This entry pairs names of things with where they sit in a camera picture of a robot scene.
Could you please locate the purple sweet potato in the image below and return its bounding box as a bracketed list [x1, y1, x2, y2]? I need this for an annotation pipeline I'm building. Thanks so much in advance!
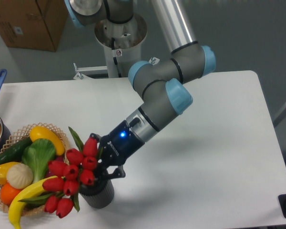
[45, 156, 64, 178]

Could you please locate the red tulip bouquet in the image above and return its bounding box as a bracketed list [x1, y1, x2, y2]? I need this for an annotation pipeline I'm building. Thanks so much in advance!
[18, 127, 100, 218]

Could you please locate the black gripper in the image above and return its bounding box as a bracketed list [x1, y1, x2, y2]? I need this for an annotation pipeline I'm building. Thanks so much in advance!
[89, 120, 145, 187]

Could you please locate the yellow banana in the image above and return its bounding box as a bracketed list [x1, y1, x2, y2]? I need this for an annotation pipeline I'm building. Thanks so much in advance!
[8, 176, 59, 229]

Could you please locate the green cucumber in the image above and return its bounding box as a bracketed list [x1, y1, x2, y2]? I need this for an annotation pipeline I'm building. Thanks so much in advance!
[0, 137, 32, 165]

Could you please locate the brown cardboard box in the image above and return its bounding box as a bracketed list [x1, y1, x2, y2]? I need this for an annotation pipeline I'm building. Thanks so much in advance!
[0, 0, 69, 52]

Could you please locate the woven wicker basket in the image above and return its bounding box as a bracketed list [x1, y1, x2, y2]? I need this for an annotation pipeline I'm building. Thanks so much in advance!
[0, 123, 70, 213]

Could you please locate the yellow squash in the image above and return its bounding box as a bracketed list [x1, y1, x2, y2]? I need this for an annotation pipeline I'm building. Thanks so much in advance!
[29, 126, 65, 156]

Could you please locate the yellow bell pepper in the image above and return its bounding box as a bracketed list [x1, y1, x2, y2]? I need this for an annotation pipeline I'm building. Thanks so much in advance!
[0, 162, 19, 185]

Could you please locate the green lettuce leaf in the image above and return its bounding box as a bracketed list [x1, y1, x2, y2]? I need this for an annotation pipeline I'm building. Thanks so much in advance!
[21, 139, 56, 183]

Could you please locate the orange fruit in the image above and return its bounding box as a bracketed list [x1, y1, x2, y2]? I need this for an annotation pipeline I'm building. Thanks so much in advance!
[0, 183, 22, 206]

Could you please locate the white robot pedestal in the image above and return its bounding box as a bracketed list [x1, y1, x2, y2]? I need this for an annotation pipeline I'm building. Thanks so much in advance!
[73, 13, 147, 80]

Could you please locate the white steamed bun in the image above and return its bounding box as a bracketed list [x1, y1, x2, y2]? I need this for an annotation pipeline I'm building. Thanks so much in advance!
[6, 164, 33, 189]

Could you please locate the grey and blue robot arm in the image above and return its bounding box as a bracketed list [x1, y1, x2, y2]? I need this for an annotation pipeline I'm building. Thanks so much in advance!
[65, 0, 216, 185]

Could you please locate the dark grey ribbed vase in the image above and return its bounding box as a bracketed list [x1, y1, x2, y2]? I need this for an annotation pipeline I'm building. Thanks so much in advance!
[79, 177, 114, 209]

